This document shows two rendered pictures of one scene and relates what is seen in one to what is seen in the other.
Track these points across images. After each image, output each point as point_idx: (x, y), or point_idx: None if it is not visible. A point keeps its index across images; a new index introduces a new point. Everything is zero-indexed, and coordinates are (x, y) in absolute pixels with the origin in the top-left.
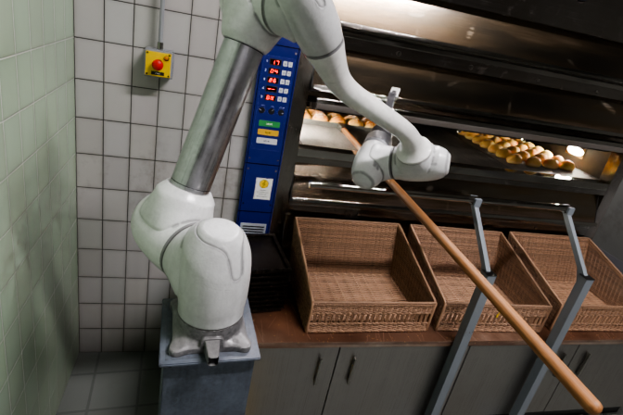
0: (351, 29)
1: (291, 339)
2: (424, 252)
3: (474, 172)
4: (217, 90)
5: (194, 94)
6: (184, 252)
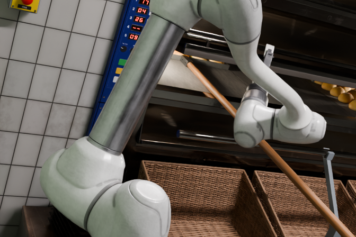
0: None
1: None
2: (269, 201)
3: None
4: (145, 63)
5: (54, 27)
6: (121, 211)
